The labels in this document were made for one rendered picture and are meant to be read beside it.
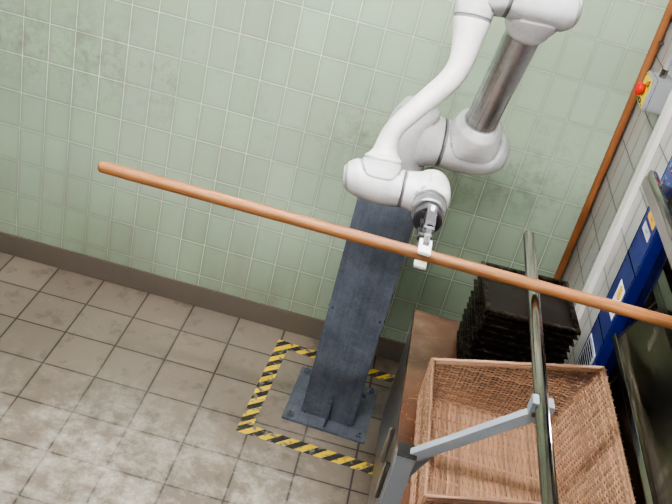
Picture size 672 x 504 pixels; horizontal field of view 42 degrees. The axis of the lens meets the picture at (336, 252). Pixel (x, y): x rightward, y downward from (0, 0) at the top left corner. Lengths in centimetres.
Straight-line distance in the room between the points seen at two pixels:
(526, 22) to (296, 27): 104
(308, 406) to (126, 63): 144
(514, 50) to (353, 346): 121
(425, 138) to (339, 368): 93
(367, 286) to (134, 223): 113
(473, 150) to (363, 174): 54
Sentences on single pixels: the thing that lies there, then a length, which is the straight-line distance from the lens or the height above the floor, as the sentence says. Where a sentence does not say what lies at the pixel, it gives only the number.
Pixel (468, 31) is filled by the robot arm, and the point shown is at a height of 161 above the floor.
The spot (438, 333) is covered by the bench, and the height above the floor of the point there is 58.
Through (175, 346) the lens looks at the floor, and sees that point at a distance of 354.
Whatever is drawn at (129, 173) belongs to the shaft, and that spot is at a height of 120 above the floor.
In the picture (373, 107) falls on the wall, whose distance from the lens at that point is 322.
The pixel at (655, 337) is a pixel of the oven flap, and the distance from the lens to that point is 242.
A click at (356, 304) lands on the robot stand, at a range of 301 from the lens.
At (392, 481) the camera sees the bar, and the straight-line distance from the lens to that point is 193.
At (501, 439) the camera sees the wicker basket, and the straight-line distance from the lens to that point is 260.
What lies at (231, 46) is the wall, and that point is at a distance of 325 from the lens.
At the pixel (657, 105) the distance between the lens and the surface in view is 287.
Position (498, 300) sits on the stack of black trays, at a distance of 264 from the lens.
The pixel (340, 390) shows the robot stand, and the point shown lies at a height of 16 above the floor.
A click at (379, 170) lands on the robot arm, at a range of 230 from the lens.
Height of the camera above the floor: 220
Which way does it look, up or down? 30 degrees down
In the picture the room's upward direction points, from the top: 15 degrees clockwise
